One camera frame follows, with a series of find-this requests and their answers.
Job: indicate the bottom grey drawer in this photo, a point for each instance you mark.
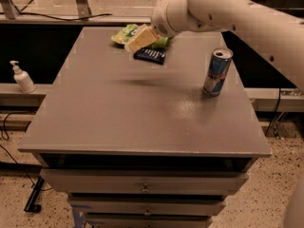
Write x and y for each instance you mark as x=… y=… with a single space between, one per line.
x=109 y=221

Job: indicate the middle grey drawer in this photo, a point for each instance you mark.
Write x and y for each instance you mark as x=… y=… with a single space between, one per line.
x=148 y=205

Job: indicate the blue silver energy drink can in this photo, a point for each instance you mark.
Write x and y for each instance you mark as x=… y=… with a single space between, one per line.
x=220 y=61

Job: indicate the top grey drawer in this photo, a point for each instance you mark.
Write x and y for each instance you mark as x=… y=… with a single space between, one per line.
x=144 y=182

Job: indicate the white pump sanitizer bottle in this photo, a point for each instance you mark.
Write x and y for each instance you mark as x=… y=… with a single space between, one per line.
x=22 y=78

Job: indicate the grey drawer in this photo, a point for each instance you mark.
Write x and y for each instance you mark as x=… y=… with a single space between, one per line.
x=109 y=221
x=144 y=182
x=148 y=205

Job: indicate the green rice chip bag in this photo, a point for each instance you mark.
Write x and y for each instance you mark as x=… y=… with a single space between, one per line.
x=128 y=32

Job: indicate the grey metal window rail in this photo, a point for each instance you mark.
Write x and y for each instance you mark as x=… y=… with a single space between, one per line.
x=97 y=20

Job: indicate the black metal floor bracket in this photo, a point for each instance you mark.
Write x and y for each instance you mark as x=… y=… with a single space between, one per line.
x=31 y=205

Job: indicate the blue rxbar blueberry wrapper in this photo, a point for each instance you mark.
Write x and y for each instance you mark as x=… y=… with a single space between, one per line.
x=156 y=56

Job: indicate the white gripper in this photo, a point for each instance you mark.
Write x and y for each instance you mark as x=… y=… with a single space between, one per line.
x=161 y=20

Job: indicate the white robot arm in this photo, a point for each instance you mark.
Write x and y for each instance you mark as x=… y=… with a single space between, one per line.
x=276 y=36

